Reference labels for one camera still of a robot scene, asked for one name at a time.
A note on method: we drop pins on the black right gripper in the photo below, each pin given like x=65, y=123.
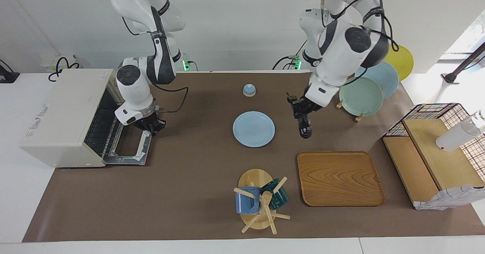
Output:
x=147, y=123

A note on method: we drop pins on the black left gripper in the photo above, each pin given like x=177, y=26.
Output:
x=305, y=103

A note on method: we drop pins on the dark purple eggplant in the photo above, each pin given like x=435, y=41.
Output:
x=305, y=129

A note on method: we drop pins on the glass oven door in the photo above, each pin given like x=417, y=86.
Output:
x=129, y=148

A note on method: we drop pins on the light blue round plate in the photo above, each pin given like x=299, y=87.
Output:
x=254, y=129

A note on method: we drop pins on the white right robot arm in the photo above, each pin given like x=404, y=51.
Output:
x=132, y=83

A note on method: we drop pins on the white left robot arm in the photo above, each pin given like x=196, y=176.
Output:
x=341, y=49

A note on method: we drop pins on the metal oven rack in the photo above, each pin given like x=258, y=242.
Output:
x=100, y=129

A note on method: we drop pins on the beige toaster oven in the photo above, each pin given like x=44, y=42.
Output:
x=64, y=117

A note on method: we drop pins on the green lit control box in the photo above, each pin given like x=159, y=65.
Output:
x=186, y=65
x=297, y=62

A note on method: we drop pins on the brown table mat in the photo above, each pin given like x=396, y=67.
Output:
x=189, y=170

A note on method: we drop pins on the wooden plate rack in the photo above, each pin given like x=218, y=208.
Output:
x=358, y=118

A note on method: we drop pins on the pale green plate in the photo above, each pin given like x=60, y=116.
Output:
x=360, y=96

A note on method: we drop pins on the rectangular wooden tray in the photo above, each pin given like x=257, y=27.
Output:
x=341, y=178

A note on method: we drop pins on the wooden mug tree stand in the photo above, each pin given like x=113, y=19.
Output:
x=257, y=180

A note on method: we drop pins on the dark green mug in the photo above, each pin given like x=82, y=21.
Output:
x=279, y=199

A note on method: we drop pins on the pale blue racked plate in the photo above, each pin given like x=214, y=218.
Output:
x=386, y=77

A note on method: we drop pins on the blue mug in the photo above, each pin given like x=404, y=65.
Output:
x=244, y=204

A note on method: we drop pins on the yellow plate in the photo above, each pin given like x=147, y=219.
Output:
x=403, y=60

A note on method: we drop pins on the white power strip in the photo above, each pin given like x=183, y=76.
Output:
x=47, y=65

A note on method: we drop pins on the white cup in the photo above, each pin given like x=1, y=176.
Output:
x=454, y=138

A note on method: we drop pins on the black clamp stand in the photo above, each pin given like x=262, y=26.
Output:
x=7, y=76

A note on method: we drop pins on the black slanted pole stand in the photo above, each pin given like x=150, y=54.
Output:
x=464, y=64

